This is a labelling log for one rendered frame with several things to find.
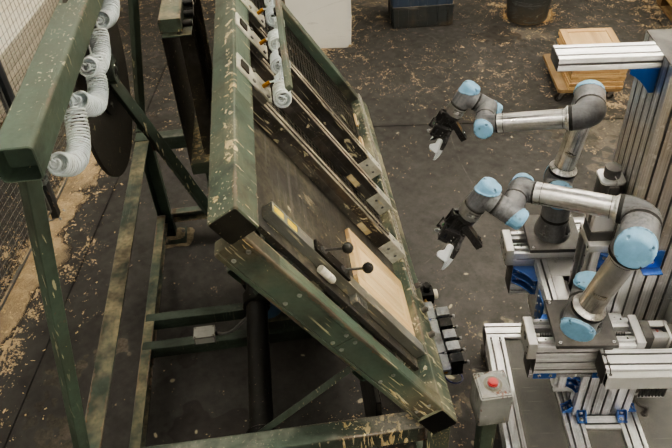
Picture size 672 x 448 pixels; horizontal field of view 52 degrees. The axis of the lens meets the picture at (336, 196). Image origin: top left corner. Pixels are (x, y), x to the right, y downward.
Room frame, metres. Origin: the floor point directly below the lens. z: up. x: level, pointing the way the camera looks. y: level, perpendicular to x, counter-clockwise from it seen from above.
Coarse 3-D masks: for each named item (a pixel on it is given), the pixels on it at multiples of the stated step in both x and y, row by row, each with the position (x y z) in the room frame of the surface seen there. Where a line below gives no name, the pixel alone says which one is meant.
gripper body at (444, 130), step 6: (438, 114) 2.42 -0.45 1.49; (444, 114) 2.38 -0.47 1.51; (432, 120) 2.44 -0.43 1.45; (438, 120) 2.40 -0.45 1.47; (444, 120) 2.39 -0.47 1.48; (450, 120) 2.39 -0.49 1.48; (456, 120) 2.37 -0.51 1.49; (432, 126) 2.42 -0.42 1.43; (438, 126) 2.37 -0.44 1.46; (444, 126) 2.39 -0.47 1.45; (450, 126) 2.39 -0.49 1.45; (432, 132) 2.38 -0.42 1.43; (438, 132) 2.37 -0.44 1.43; (444, 132) 2.37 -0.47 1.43; (450, 132) 2.37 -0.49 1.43
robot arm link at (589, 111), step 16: (592, 96) 2.18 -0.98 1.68; (480, 112) 2.28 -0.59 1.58; (512, 112) 2.24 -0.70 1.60; (528, 112) 2.20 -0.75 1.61; (544, 112) 2.18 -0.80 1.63; (560, 112) 2.16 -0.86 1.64; (576, 112) 2.13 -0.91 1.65; (592, 112) 2.12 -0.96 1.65; (480, 128) 2.20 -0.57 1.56; (496, 128) 2.20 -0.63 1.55; (512, 128) 2.18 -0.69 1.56; (528, 128) 2.17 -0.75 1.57; (544, 128) 2.15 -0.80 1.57; (560, 128) 2.14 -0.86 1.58; (576, 128) 2.11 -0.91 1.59
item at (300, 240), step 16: (272, 208) 1.63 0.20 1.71; (272, 224) 1.62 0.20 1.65; (288, 224) 1.63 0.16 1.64; (288, 240) 1.62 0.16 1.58; (304, 240) 1.63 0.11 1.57; (320, 256) 1.63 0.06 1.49; (336, 272) 1.63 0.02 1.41; (352, 288) 1.64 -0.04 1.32; (368, 304) 1.64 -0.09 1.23; (384, 320) 1.65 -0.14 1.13; (400, 336) 1.65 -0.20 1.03; (416, 352) 1.65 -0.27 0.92
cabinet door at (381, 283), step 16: (352, 240) 1.98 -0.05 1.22; (352, 256) 1.88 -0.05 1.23; (368, 256) 1.98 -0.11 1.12; (384, 272) 1.99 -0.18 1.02; (368, 288) 1.76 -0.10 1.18; (384, 288) 1.88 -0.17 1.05; (400, 288) 1.99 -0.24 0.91; (384, 304) 1.76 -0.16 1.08; (400, 304) 1.88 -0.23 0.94; (400, 320) 1.76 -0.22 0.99
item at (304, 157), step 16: (240, 64) 2.14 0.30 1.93; (256, 80) 2.15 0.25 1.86; (256, 96) 2.14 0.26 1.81; (256, 112) 2.13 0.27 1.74; (272, 112) 2.15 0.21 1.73; (272, 128) 2.14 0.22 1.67; (288, 128) 2.18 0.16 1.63; (288, 144) 2.14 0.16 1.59; (304, 144) 2.18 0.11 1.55; (304, 160) 2.14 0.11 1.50; (320, 160) 2.19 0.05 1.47; (320, 176) 2.15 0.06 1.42; (336, 176) 2.20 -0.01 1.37; (336, 192) 2.15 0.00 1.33; (352, 208) 2.16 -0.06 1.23; (368, 224) 2.16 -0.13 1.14; (384, 240) 2.17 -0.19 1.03; (400, 256) 2.17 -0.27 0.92
